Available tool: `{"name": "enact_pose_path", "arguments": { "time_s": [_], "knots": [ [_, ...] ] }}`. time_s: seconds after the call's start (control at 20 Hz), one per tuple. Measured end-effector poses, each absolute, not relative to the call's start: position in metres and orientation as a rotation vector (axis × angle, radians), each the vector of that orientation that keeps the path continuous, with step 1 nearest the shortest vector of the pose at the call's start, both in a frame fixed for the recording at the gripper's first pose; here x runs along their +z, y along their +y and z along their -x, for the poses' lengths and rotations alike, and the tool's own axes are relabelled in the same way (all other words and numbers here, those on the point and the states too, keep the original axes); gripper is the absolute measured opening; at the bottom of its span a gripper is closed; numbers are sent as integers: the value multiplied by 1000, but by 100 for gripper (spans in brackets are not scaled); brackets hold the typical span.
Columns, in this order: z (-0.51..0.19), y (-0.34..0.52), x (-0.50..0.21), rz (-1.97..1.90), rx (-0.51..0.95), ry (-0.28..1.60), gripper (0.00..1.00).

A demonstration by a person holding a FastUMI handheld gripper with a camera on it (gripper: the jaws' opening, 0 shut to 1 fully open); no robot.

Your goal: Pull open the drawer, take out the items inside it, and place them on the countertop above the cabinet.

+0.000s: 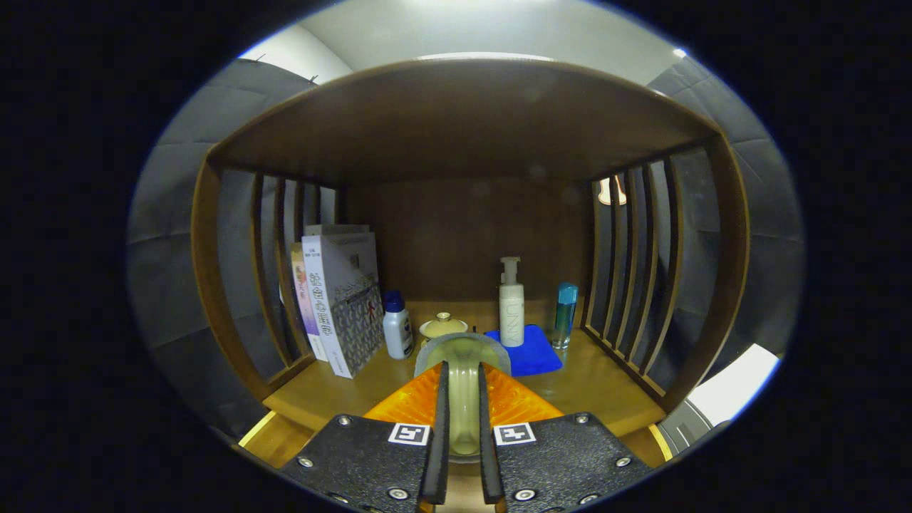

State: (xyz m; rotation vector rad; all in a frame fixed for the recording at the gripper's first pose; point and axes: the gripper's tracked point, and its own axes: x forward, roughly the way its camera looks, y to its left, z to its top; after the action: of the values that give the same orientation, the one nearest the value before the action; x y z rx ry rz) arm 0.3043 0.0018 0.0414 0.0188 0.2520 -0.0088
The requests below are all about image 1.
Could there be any white bottle with blue cap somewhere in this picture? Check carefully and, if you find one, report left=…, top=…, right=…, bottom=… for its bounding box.
left=383, top=290, right=415, bottom=361

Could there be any blue folded cloth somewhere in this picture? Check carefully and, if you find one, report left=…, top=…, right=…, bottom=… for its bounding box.
left=484, top=324, right=564, bottom=377

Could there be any white pump bottle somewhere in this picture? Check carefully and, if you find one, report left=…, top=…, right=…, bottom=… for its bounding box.
left=499, top=256, right=526, bottom=348

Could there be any purple book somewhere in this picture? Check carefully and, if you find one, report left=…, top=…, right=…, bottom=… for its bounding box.
left=290, top=242, right=330, bottom=362

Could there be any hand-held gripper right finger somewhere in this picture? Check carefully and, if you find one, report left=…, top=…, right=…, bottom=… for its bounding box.
left=477, top=362, right=653, bottom=513

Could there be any yellow ceramic lidded teacup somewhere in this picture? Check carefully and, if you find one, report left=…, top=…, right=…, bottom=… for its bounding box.
left=419, top=311, right=470, bottom=341

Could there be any white book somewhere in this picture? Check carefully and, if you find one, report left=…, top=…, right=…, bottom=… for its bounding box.
left=301, top=224, right=385, bottom=379

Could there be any wooden countertop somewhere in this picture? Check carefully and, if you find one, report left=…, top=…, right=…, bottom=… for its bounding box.
left=262, top=299, right=667, bottom=437

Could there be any blue glass bottle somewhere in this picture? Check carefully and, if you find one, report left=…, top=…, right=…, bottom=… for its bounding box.
left=552, top=282, right=579, bottom=350

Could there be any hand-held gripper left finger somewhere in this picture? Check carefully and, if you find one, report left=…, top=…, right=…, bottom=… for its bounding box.
left=278, top=361, right=451, bottom=513

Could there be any brown wooden cabinet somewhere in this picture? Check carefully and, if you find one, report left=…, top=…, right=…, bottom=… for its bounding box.
left=191, top=58, right=750, bottom=471

